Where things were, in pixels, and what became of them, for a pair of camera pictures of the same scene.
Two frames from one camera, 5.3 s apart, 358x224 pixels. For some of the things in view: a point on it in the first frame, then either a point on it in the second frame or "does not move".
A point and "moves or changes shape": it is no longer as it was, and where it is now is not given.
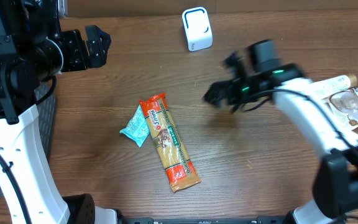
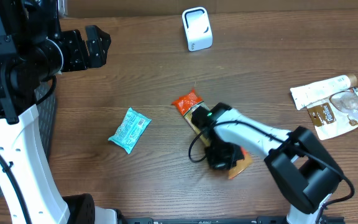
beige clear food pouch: x=357 y=106 does not move
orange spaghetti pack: x=179 y=170 -> x=186 y=104
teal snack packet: x=138 y=129 moves or changes shape
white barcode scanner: x=197 y=28 does not move
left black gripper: x=94 y=58 does not move
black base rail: x=257 y=220 does not move
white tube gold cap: x=332 y=84 does not move
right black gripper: x=235 y=81 -> x=220 y=158
